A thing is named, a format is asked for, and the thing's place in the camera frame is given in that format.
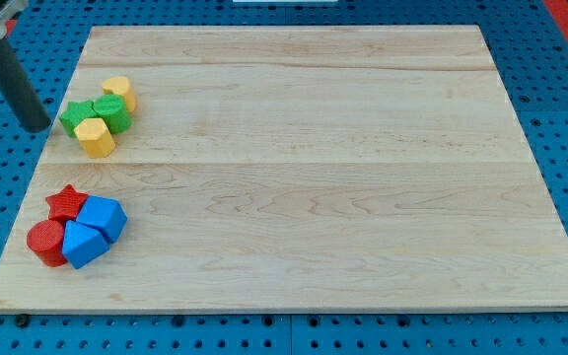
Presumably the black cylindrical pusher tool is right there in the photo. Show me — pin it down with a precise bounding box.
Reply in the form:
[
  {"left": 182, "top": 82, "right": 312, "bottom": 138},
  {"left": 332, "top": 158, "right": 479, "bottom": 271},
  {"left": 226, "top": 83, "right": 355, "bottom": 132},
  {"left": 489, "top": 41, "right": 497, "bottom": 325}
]
[{"left": 0, "top": 38, "right": 51, "bottom": 133}]

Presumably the light wooden board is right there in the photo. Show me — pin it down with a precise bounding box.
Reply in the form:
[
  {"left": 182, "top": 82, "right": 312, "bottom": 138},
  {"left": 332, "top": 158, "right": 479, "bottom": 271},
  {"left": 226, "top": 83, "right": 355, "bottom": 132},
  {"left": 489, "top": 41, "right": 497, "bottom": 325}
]
[{"left": 0, "top": 25, "right": 568, "bottom": 315}]

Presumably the yellow hexagon block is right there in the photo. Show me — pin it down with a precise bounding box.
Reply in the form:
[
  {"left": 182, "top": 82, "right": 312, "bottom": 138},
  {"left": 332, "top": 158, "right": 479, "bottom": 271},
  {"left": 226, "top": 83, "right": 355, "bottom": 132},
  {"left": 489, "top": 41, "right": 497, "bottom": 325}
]
[{"left": 74, "top": 118, "right": 115, "bottom": 159}]

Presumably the green star block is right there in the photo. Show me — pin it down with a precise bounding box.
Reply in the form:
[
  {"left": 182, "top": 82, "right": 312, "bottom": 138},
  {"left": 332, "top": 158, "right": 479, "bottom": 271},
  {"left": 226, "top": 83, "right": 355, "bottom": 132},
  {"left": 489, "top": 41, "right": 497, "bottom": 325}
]
[{"left": 59, "top": 100, "right": 98, "bottom": 138}]

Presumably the red star block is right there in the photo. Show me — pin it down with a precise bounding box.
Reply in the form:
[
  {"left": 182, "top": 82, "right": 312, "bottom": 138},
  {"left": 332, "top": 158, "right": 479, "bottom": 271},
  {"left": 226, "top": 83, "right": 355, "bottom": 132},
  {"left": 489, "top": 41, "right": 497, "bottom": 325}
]
[{"left": 45, "top": 184, "right": 89, "bottom": 224}]

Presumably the green circle block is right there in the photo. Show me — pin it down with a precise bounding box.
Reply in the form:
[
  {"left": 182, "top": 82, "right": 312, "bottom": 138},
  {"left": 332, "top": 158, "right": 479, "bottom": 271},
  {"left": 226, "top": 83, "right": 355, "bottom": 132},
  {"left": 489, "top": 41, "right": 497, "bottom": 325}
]
[{"left": 93, "top": 94, "right": 132, "bottom": 134}]

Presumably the red circle block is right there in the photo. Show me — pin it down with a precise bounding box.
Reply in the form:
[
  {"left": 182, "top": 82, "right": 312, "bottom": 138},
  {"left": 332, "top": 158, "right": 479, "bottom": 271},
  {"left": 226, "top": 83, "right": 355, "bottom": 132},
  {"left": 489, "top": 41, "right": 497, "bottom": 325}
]
[{"left": 26, "top": 220, "right": 68, "bottom": 267}]

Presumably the blue triangle block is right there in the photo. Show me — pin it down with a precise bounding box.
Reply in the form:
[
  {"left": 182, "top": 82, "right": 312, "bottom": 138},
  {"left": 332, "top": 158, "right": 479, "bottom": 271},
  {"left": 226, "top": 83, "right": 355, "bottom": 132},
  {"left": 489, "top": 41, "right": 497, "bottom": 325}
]
[{"left": 62, "top": 221, "right": 109, "bottom": 269}]

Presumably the blue cube block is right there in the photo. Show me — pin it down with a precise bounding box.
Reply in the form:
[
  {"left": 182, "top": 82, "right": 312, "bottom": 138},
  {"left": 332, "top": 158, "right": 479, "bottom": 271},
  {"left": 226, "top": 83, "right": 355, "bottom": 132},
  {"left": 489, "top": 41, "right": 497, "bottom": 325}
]
[{"left": 76, "top": 195, "right": 127, "bottom": 244}]

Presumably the yellow heart block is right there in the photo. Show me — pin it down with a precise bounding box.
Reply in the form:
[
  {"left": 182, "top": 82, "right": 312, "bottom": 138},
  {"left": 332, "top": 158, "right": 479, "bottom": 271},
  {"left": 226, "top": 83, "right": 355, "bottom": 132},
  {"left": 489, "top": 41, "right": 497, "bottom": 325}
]
[{"left": 102, "top": 76, "right": 137, "bottom": 113}]

